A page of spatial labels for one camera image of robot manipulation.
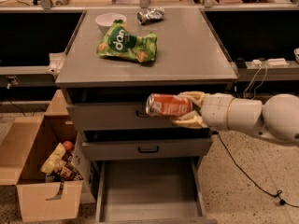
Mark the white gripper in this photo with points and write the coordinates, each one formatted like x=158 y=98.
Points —
x=215 y=111

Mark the red coke can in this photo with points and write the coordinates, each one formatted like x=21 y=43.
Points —
x=167 y=105

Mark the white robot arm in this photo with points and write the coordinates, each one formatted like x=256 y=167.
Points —
x=276 y=120

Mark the grey middle drawer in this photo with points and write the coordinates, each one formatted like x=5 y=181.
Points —
x=146 y=149

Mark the grey drawer cabinet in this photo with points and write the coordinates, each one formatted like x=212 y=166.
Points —
x=189 y=58

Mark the grey open bottom drawer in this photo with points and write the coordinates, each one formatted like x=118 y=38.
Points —
x=153 y=191

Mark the crushed silver can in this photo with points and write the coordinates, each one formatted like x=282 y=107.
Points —
x=150 y=15

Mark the grey top drawer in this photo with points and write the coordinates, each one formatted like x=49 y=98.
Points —
x=115 y=116

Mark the white power strip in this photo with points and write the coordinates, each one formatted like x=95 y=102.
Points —
x=277 y=62

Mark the green chip bag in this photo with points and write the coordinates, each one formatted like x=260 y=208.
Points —
x=117 y=42

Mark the white bowl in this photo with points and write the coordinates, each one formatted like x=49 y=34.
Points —
x=104 y=21

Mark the orange fruit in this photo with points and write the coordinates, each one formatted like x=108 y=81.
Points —
x=69 y=146

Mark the dark brown snack bag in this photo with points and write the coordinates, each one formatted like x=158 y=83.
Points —
x=66 y=171

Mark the yellow snack bag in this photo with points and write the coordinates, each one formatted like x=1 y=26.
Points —
x=53 y=159

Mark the brown cardboard box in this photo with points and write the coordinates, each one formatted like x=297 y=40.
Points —
x=28 y=144

